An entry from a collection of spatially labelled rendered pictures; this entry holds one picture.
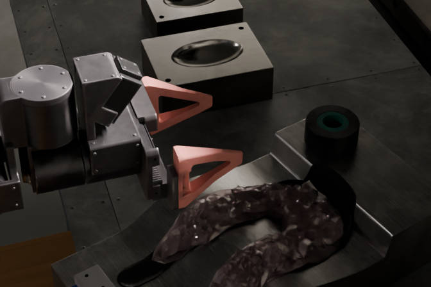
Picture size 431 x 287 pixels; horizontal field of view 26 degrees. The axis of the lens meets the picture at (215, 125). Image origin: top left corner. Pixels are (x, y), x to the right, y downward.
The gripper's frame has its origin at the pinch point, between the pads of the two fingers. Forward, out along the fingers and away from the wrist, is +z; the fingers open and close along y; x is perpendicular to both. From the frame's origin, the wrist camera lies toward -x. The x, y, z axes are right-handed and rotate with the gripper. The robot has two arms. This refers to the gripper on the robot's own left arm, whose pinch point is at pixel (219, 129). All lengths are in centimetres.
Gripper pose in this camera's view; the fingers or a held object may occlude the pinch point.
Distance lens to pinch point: 96.9
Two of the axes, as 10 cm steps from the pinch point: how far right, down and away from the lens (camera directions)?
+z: 9.5, -1.9, 2.6
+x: -0.2, 7.7, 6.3
